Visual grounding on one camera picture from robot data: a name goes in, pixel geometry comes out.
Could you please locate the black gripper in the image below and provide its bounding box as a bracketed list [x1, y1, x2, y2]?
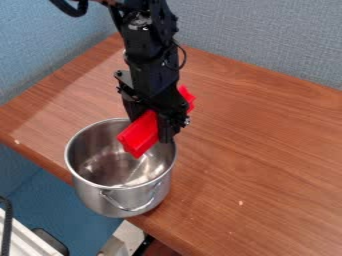
[112, 9, 189, 143]

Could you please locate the red plastic block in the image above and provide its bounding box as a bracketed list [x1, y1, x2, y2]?
[116, 84, 197, 160]

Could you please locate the metal pot with handle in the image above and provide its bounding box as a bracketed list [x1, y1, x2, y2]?
[64, 118, 176, 218]

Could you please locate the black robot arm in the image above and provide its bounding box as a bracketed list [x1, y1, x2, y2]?
[49, 0, 189, 143]

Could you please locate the black object under table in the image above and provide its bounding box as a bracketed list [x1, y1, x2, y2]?
[32, 228, 69, 256]

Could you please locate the white appliance at bottom left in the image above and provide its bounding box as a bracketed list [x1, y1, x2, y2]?
[0, 208, 59, 256]

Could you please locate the grey metal table frame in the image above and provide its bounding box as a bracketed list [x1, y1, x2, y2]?
[96, 220, 153, 256]

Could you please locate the black cable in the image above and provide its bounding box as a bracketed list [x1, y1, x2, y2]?
[0, 195, 13, 256]

